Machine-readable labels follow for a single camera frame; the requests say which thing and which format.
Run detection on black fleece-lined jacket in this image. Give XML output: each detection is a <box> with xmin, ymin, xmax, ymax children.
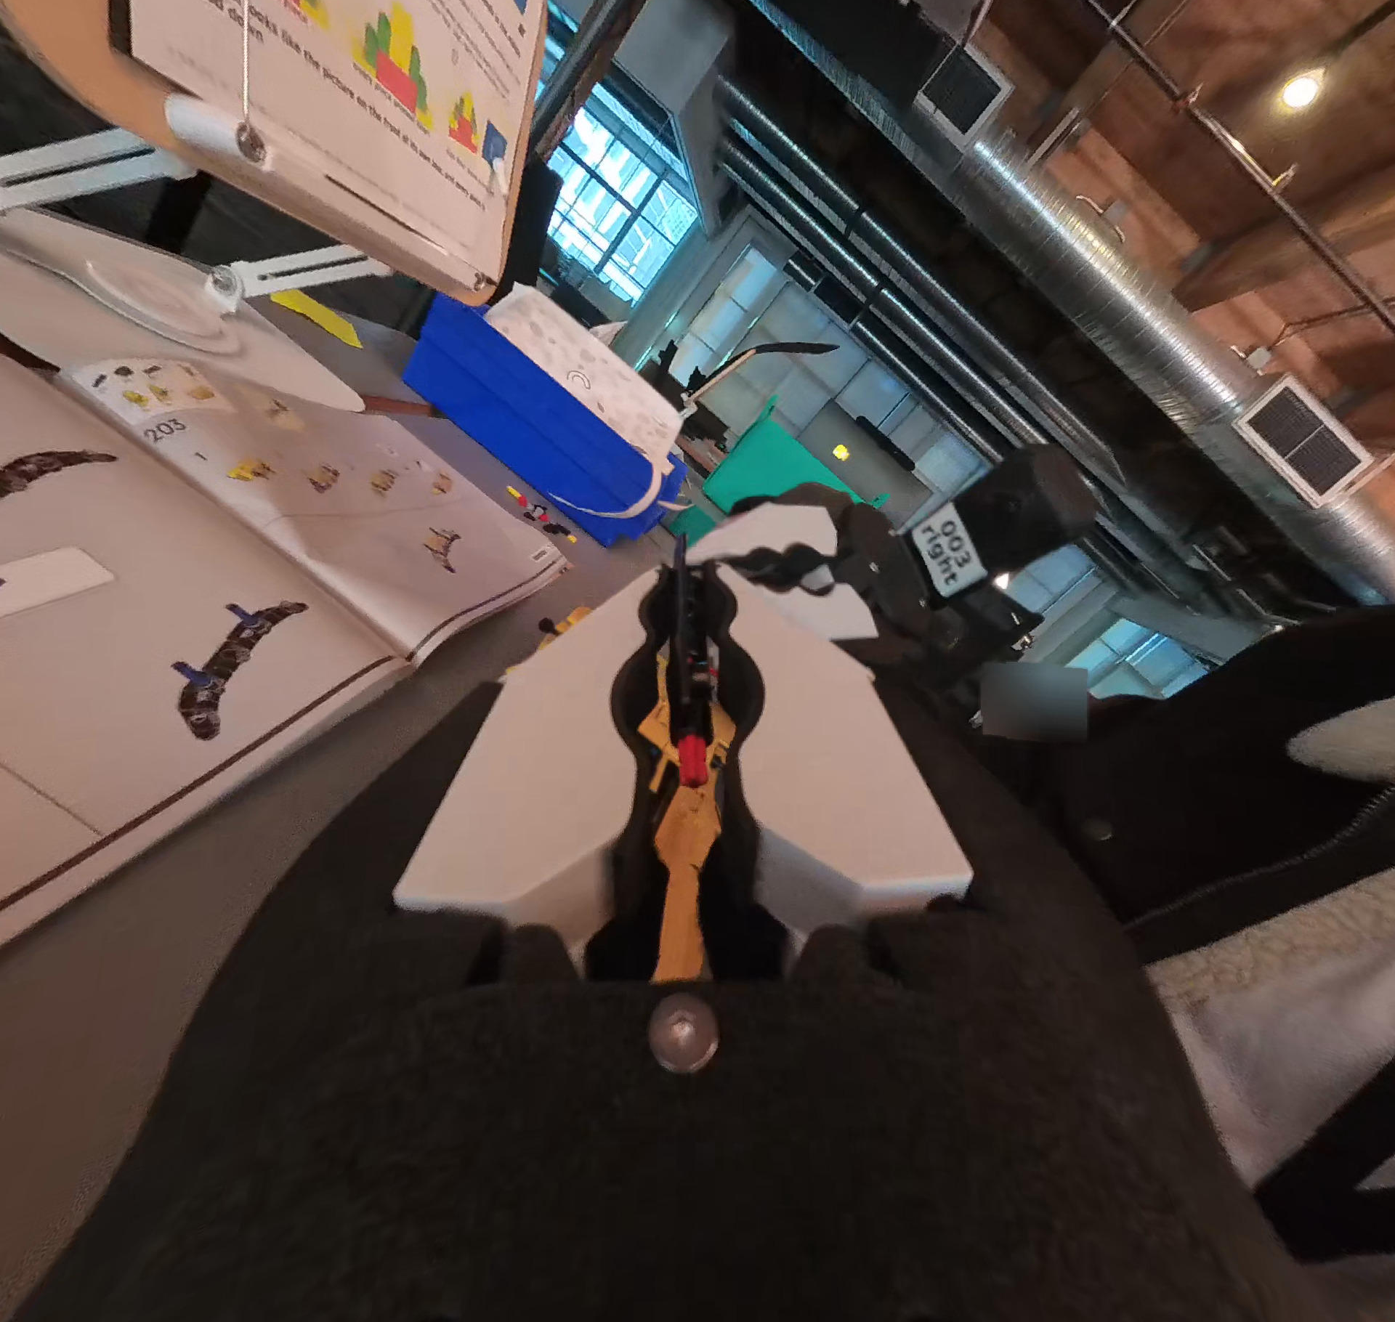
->
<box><xmin>983</xmin><ymin>604</ymin><xmax>1395</xmax><ymax>1322</ymax></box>

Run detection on open instruction booklet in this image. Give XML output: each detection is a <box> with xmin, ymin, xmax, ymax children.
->
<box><xmin>0</xmin><ymin>354</ymin><xmax>575</xmax><ymax>947</ymax></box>

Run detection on yellow tape piece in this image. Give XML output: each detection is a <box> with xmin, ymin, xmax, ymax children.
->
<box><xmin>270</xmin><ymin>287</ymin><xmax>365</xmax><ymax>348</ymax></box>

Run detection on silver spiral duct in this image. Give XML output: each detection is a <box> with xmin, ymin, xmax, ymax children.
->
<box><xmin>968</xmin><ymin>134</ymin><xmax>1395</xmax><ymax>604</ymax></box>

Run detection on white shirt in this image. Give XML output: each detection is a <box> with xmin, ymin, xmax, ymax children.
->
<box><xmin>1155</xmin><ymin>973</ymin><xmax>1395</xmax><ymax>1192</ymax></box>

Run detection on white patterned paper bag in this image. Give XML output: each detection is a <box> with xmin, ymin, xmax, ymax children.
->
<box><xmin>485</xmin><ymin>286</ymin><xmax>686</xmax><ymax>523</ymax></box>

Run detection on grey desk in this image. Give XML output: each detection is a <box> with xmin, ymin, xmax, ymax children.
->
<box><xmin>0</xmin><ymin>286</ymin><xmax>698</xmax><ymax>1322</ymax></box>

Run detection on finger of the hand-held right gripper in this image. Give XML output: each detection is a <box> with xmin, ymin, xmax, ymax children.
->
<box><xmin>686</xmin><ymin>499</ymin><xmax>844</xmax><ymax>581</ymax></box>
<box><xmin>757</xmin><ymin>563</ymin><xmax>879</xmax><ymax>641</ymax></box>

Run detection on green panel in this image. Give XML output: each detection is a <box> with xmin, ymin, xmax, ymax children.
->
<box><xmin>666</xmin><ymin>397</ymin><xmax>889</xmax><ymax>539</ymax></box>

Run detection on black chest harness straps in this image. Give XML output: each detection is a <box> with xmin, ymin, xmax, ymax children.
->
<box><xmin>1254</xmin><ymin>1076</ymin><xmax>1395</xmax><ymax>1268</ymax></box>

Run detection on printed instruction sheet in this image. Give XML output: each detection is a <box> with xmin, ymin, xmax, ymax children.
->
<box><xmin>108</xmin><ymin>0</ymin><xmax>552</xmax><ymax>287</ymax></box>

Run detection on grid window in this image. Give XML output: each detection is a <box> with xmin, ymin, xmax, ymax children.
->
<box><xmin>545</xmin><ymin>106</ymin><xmax>701</xmax><ymax>305</ymax></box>

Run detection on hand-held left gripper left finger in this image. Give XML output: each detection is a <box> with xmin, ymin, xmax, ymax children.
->
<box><xmin>394</xmin><ymin>567</ymin><xmax>677</xmax><ymax>963</ymax></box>

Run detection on cluster of small coloured pieces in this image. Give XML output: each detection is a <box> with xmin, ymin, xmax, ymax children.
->
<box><xmin>512</xmin><ymin>483</ymin><xmax>577</xmax><ymax>540</ymax></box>

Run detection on silver ceiling pipes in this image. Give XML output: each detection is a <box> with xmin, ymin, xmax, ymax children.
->
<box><xmin>712</xmin><ymin>79</ymin><xmax>1199</xmax><ymax>604</ymax></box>

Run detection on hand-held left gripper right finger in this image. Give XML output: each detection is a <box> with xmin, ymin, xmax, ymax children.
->
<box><xmin>709</xmin><ymin>563</ymin><xmax>974</xmax><ymax>926</ymax></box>

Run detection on white vent grille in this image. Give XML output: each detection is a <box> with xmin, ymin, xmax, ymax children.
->
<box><xmin>913</xmin><ymin>40</ymin><xmax>1017</xmax><ymax>144</ymax></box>
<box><xmin>1235</xmin><ymin>374</ymin><xmax>1375</xmax><ymax>509</ymax></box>

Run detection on yellow brick car model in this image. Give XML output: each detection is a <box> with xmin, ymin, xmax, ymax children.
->
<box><xmin>537</xmin><ymin>604</ymin><xmax>741</xmax><ymax>985</ymax></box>

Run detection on blue plastic bin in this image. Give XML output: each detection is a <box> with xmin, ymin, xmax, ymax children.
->
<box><xmin>403</xmin><ymin>297</ymin><xmax>692</xmax><ymax>550</ymax></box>

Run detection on black metal pole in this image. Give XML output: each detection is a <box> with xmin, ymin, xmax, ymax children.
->
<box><xmin>528</xmin><ymin>0</ymin><xmax>682</xmax><ymax>135</ymax></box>

